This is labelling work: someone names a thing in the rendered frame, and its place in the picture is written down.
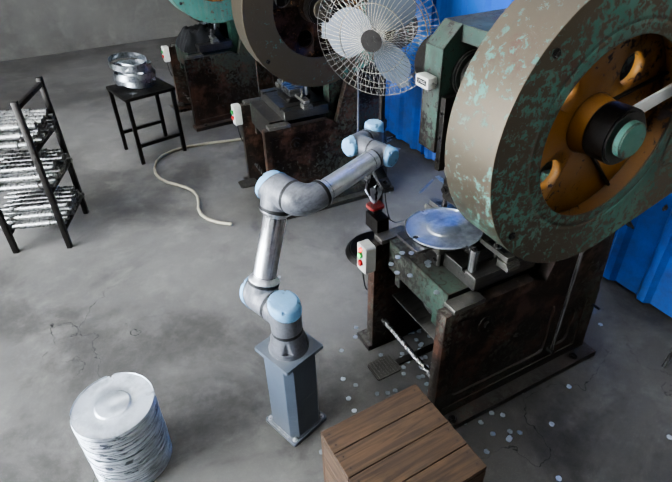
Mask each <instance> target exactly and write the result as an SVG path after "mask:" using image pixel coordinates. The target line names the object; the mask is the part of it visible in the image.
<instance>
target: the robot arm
mask: <svg viewBox="0 0 672 482"><path fill-rule="evenodd" d="M383 140H384V124H383V122H382V121H381V120H378V119H369V120H367V121H366V122H365V126H364V129H363V130H361V131H359V132H357V133H355V134H353V135H350V136H349V137H347V138H345V139H344V140H343V141H342V150H343V152H344V153H345V154H346V155H347V156H349V157H353V156H356V155H360V156H358V157H357V158H355V159H353V160H352V161H350V162H349V163H347V164H345V165H344V166H342V167H341V168H339V169H337V170H336V171H334V172H333V173H331V174H329V175H328V176H326V177H325V178H323V179H322V180H314V181H313V182H311V183H303V182H300V181H298V180H296V179H294V178H292V177H290V176H288V175H286V174H285V173H283V172H279V171H277V170H271V171H268V172H266V173H264V174H263V176H261V177H260V178H259V180H258V181H257V183H256V186H255V193H256V195H257V197H258V198H259V199H260V206H259V209H260V211H261V212H262V213H263V215H262V221H261V228H260V234H259V240H258V246H257V253H256V259H255V265H254V271H253V273H251V274H250V275H249V277H247V278H246V279H245V280H244V283H242V285H241V287H240V298H241V300H242V302H243V303H244V304H245V305H246V306H247V307H248V308H249V309H252V310H253V311H254V312H255V313H257V314H258V315H259V316H261V317H262V318H263V319H265V320H266V321H267V322H269V324H270V326H271V335H270V338H269V341H268V348H269V352H270V354H271V355H272V357H274V358H275V359H277V360H279V361H284V362H289V361H295V360H297V359H299V358H301V357H303V356H304V355H305V354H306V352H307V351H308V348H309V340H308V337H307V335H306V333H305V331H304V329H303V323H302V306H301V303H300V299H299V298H298V296H297V295H296V294H295V293H293V292H291V291H288V290H286V291H284V290H279V283H280V280H279V278H278V277H277V271H278V265H279V259H280V254H281V248H282V243H283V237H284V231H285V226H286V220H287V217H289V216H290V215H293V216H304V215H309V214H312V213H315V212H317V211H319V210H322V209H323V208H325V207H327V206H328V205H330V204H331V203H332V199H333V198H335V197H336V196H338V195H339V194H341V193H342V192H344V191H345V190H347V189H348V188H350V187H351V186H353V185H354V184H355V183H357V182H358V181H360V180H362V181H363V182H364V183H366V185H365V192H366V194H367V195H368V196H369V199H370V200H371V202H372V203H373V204H375V203H377V201H378V200H379V198H380V196H381V194H382V193H383V191H384V190H386V189H389V188H390V186H391V182H390V180H389V178H388V177H387V175H386V173H385V171H384V169H383V167H382V165H384V166H387V167H392V166H394V165H395V164H396V162H397V160H398V157H399V152H398V149H397V148H395V147H393V146H391V145H390V144H385V143H383Z"/></svg>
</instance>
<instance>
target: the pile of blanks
mask: <svg viewBox="0 0 672 482"><path fill-rule="evenodd" d="M151 393H154V401H153V404H152V407H151V409H150V411H149V413H148V414H147V416H146V417H145V418H144V419H143V420H142V421H141V422H140V423H139V424H138V425H137V426H136V427H135V428H133V429H132V430H130V431H129V432H127V433H125V434H123V435H121V436H118V437H117V435H116V436H114V438H113V439H109V440H102V441H93V440H88V439H85V438H82V437H80V436H79V435H77V434H76V433H75V432H74V430H73V429H72V430H73V432H74V434H75V436H76V438H77V439H78V442H79V444H80V446H81V447H82V449H83V451H84V453H85V456H86V458H87V460H88V461H89V462H90V464H91V466H92V468H93V470H94V472H95V475H96V477H97V479H98V480H99V482H152V481H154V480H155V479H156V478H157V477H158V476H159V475H160V474H161V473H162V472H163V471H164V469H165V468H166V466H167V464H168V462H169V460H170V457H171V453H172V443H171V440H170V436H169V432H168V429H167V426H166V423H165V420H164V418H163V415H162V412H161V410H160V407H159V402H158V400H157V397H156V395H155V392H154V391H153V392H151Z"/></svg>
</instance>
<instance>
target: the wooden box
mask: <svg viewBox="0 0 672 482"><path fill-rule="evenodd" d="M320 434H321V444H322V460H323V476H324V482H483V480H484V476H485V472H486V471H485V470H486V468H487V466H486V465H485V463H484V462H483V461H482V460H481V459H480V458H479V457H478V455H477V454H476V453H475V452H474V451H473V450H472V448H471V447H470V446H469V445H468V444H467V443H466V442H465V440H464V439H463V438H462V437H461V436H460V435H459V433H458V432H457V431H456V430H455V429H454V428H453V426H452V425H451V424H450V423H448V421H447V420H446V418H445V417H444V416H443V415H442V414H441V413H440V411H439V410H438V409H437V408H436V407H435V406H434V405H433V403H432V402H431V401H430V400H429V399H428V398H427V396H426V395H425V394H424V393H423V392H422V391H421V389H420V388H419V387H418V386H417V385H416V384H414V385H412V386H410V387H408V388H406V389H404V390H402V391H400V392H398V393H396V394H394V395H392V396H390V397H388V398H386V399H384V400H383V401H381V402H379V403H377V404H375V405H373V406H371V407H369V408H367V409H365V410H363V411H361V412H359V413H357V414H355V415H353V416H351V417H349V418H347V419H345V420H343V421H341V422H340V423H338V424H336V425H334V426H332V427H330V428H328V429H326V430H324V431H322V432H320ZM466 444H467V445H466Z"/></svg>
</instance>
